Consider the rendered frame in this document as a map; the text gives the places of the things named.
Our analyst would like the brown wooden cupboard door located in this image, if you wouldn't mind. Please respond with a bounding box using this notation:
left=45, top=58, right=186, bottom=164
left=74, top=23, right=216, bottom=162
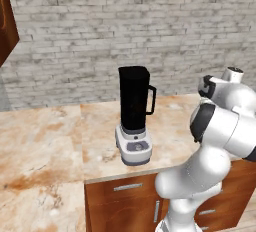
left=85, top=198, right=166, bottom=232

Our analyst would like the brown wooden drawer front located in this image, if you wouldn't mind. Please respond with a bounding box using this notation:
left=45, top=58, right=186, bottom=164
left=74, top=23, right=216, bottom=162
left=84, top=172, right=160, bottom=207
left=194, top=158, right=256, bottom=232

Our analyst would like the brown wooden wall cupboard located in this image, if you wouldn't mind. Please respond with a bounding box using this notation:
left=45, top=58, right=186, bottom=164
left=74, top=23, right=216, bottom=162
left=0, top=0, right=20, bottom=68

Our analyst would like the white blender base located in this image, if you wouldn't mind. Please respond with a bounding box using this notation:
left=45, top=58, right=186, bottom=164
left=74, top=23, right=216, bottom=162
left=114, top=123, right=154, bottom=167

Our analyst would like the black blender jug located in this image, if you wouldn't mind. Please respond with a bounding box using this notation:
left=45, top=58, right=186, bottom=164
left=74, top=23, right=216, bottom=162
left=117, top=65, right=158, bottom=133

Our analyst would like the black blender lid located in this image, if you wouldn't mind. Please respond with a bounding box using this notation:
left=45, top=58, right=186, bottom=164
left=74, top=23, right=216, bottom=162
left=117, top=65, right=150, bottom=73

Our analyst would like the silver cupboard door handle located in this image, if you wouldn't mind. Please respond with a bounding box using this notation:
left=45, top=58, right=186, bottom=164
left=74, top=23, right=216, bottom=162
left=153, top=200, right=161, bottom=224

